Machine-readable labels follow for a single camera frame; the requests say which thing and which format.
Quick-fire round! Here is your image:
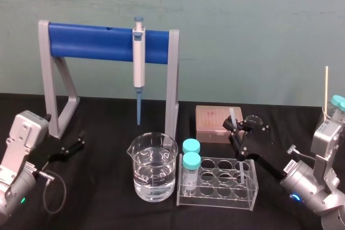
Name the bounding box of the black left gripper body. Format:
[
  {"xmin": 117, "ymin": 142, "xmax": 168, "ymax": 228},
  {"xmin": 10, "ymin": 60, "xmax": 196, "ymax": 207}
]
[{"xmin": 31, "ymin": 143, "xmax": 59, "ymax": 171}]

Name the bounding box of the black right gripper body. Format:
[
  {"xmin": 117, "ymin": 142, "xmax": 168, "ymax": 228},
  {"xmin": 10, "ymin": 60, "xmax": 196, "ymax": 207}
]
[{"xmin": 238, "ymin": 132, "xmax": 299, "ymax": 180}]

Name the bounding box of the pink pipette tip box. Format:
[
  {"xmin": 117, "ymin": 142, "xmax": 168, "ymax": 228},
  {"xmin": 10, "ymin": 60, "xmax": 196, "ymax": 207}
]
[{"xmin": 196, "ymin": 105, "xmax": 243, "ymax": 143}]

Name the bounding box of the clear acrylic tube rack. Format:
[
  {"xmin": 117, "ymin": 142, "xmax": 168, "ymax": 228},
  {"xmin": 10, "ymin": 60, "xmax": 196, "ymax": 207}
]
[{"xmin": 176, "ymin": 153, "xmax": 259, "ymax": 211}]

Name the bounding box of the teal capped sample tube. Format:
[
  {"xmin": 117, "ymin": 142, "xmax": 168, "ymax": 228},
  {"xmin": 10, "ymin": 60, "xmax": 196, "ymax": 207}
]
[
  {"xmin": 182, "ymin": 138, "xmax": 201, "ymax": 158},
  {"xmin": 182, "ymin": 151, "xmax": 202, "ymax": 197},
  {"xmin": 330, "ymin": 95, "xmax": 343, "ymax": 123}
]

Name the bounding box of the black table cloth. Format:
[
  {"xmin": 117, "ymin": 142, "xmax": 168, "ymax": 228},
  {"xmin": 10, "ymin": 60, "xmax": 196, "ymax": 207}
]
[{"xmin": 0, "ymin": 92, "xmax": 345, "ymax": 230}]

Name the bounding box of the thin wooden stick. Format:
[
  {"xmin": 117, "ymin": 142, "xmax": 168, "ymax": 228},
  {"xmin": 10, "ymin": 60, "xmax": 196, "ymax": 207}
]
[{"xmin": 324, "ymin": 66, "xmax": 329, "ymax": 117}]

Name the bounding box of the glass beaker with water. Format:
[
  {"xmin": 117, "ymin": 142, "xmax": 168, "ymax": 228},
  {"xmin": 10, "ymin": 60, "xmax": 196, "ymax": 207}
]
[{"xmin": 126, "ymin": 132, "xmax": 179, "ymax": 202}]

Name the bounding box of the grey stand with blue bar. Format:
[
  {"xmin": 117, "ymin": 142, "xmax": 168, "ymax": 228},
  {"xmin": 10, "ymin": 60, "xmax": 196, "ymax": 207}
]
[{"xmin": 37, "ymin": 19, "xmax": 180, "ymax": 141}]

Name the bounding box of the white and blue pipette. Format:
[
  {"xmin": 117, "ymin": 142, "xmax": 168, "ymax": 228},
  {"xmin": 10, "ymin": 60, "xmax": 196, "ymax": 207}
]
[{"xmin": 132, "ymin": 16, "xmax": 146, "ymax": 126}]

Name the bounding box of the thin grey right gripper cable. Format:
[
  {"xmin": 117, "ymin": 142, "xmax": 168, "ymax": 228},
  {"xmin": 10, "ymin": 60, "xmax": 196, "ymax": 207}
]
[{"xmin": 287, "ymin": 145, "xmax": 318, "ymax": 159}]

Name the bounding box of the thin dark left gripper cable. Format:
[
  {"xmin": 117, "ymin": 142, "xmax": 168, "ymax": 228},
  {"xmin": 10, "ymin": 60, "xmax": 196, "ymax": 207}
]
[{"xmin": 36, "ymin": 169, "xmax": 67, "ymax": 214}]

